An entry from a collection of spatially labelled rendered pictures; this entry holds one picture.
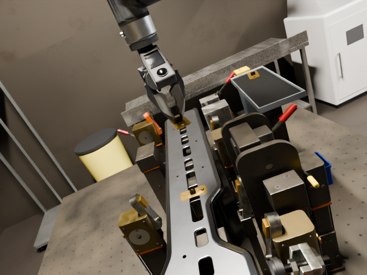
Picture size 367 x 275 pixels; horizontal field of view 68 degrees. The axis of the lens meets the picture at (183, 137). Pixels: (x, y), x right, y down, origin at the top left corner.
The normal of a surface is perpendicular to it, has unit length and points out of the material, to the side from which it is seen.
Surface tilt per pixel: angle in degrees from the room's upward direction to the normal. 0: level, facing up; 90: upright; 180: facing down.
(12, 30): 90
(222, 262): 0
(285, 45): 90
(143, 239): 90
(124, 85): 90
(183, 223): 0
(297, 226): 0
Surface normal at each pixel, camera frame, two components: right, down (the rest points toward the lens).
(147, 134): 0.07, 0.43
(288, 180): -0.37, -0.83
